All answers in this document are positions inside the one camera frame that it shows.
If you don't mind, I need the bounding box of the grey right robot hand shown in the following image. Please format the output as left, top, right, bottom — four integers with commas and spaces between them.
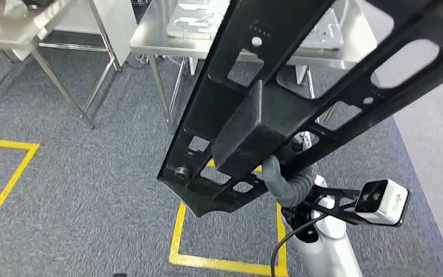
261, 155, 289, 194

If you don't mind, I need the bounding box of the black plastic plate bracket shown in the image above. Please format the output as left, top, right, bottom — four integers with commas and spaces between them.
156, 0, 443, 218
22, 0, 56, 9

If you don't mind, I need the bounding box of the stainless steel workbench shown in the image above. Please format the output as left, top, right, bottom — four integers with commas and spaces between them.
129, 0, 379, 134
0, 0, 123, 131

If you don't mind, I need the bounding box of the yellow floor tape square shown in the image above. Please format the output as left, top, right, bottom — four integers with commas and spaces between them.
168, 158, 290, 277

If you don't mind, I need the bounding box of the embossed aluminium plate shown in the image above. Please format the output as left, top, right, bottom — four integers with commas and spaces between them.
166, 0, 346, 50

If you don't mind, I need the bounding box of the white cabinet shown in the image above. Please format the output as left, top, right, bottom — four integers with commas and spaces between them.
13, 0, 139, 69

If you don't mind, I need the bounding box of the black wrist camera mount bracket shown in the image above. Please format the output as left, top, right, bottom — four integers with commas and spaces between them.
282, 185, 402, 228

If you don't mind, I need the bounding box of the black camera cable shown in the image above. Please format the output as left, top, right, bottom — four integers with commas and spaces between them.
270, 214, 327, 277

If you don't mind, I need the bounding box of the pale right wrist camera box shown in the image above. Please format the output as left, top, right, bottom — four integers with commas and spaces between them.
354, 178, 411, 227

